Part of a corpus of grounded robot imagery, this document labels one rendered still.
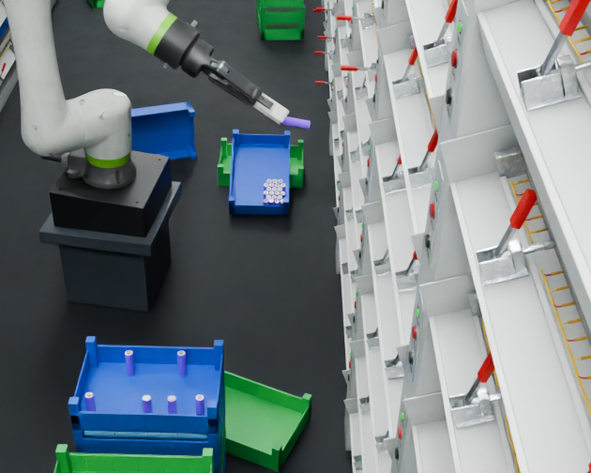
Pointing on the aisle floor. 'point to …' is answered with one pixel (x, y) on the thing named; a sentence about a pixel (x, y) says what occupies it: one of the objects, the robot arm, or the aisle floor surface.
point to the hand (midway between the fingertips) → (270, 108)
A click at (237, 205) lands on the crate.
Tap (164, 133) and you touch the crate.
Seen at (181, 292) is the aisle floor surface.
